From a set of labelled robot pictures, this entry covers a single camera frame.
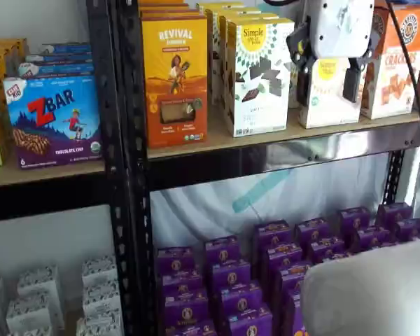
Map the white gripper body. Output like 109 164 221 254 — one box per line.
309 0 375 59

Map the white patterned small box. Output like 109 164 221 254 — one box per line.
76 310 124 336
17 266 61 298
83 281 122 316
82 257 118 288
6 295 57 330
12 325 53 336

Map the short looped black cable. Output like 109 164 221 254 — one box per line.
264 0 302 8

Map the Simple Mills Sweet Thins box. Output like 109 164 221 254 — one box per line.
226 17 295 138
218 13 281 116
205 6 263 106
195 1 245 11

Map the orange pretzel crackers box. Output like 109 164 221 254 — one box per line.
370 0 393 46
359 3 420 120

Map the purple Annie's snack box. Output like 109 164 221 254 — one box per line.
308 237 347 263
163 296 210 327
253 219 294 248
394 218 420 243
226 303 274 336
213 283 264 318
321 252 351 264
156 246 197 278
377 202 414 227
164 320 217 336
204 236 242 267
261 242 305 272
275 261 313 293
352 226 393 252
208 260 252 294
286 289 306 336
295 218 333 245
338 206 372 234
160 274 204 300

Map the orange Revival box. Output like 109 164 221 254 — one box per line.
141 16 210 148
141 9 206 21
139 3 201 13
138 0 188 6

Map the Simple Mills almond bar box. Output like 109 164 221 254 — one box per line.
298 55 364 130
287 61 301 109

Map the blue purple ZBar box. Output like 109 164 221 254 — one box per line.
24 52 94 64
2 74 103 169
17 61 95 80
41 42 92 55

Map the wooden shelf board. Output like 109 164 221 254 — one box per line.
146 111 420 161
0 159 106 189

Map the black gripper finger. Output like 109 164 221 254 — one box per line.
342 55 370 103
286 20 319 106

